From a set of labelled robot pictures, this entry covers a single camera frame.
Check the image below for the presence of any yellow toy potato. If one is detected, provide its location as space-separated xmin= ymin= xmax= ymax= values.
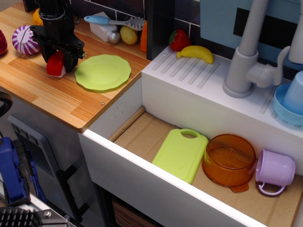
xmin=120 ymin=26 xmax=138 ymax=45

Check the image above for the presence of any dark red toy vegetable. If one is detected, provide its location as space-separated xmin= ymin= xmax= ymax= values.
xmin=0 ymin=30 xmax=8 ymax=55

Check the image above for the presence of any red toy strawberry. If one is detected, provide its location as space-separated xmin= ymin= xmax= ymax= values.
xmin=169 ymin=29 xmax=192 ymax=52

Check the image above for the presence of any light blue plastic cup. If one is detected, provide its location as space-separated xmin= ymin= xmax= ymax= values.
xmin=282 ymin=71 xmax=303 ymax=115

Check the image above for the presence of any green plastic plate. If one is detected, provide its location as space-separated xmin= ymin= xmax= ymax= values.
xmin=75 ymin=54 xmax=132 ymax=91

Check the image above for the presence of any white toy salt shaker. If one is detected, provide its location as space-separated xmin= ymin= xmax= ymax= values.
xmin=89 ymin=23 xmax=121 ymax=44

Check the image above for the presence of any blue handled grey pasta spoon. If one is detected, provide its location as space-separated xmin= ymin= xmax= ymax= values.
xmin=84 ymin=15 xmax=145 ymax=31

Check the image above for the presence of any red and white toy sushi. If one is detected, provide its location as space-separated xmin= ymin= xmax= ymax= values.
xmin=46 ymin=51 xmax=66 ymax=78

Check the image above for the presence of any grey toy oven door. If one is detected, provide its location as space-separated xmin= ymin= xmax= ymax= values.
xmin=8 ymin=114 xmax=103 ymax=227

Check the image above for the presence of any orange transparent toy pot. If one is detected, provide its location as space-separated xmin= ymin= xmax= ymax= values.
xmin=202 ymin=134 xmax=256 ymax=193

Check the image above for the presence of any blue clamp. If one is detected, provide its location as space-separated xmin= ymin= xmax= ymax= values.
xmin=0 ymin=137 xmax=47 ymax=206

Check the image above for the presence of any white toy sink unit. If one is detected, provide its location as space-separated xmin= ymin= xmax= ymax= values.
xmin=79 ymin=48 xmax=303 ymax=227

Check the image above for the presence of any purple striped toy onion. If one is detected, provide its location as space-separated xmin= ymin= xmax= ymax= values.
xmin=12 ymin=25 xmax=40 ymax=55

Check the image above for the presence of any black oven door handle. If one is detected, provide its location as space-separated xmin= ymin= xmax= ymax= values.
xmin=56 ymin=165 xmax=89 ymax=223

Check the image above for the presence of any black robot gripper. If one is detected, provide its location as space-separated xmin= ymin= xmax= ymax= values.
xmin=30 ymin=0 xmax=86 ymax=72

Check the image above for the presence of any orange toy pumpkin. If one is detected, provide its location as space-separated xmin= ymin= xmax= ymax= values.
xmin=32 ymin=8 xmax=43 ymax=26

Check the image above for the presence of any purple plastic toy cup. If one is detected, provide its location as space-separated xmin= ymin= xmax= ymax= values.
xmin=255 ymin=149 xmax=296 ymax=196

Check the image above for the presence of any yellow toy banana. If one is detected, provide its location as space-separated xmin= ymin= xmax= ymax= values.
xmin=177 ymin=45 xmax=214 ymax=64

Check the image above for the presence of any orange toy carrot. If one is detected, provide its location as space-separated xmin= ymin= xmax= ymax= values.
xmin=140 ymin=21 xmax=147 ymax=52

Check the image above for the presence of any green toy cutting board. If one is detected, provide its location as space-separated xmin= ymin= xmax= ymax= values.
xmin=152 ymin=129 xmax=208 ymax=184

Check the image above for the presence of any light blue plastic bowl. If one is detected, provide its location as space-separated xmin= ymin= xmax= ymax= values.
xmin=273 ymin=83 xmax=303 ymax=126

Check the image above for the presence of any grey toy faucet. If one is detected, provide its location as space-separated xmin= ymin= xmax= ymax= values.
xmin=223 ymin=0 xmax=291 ymax=98

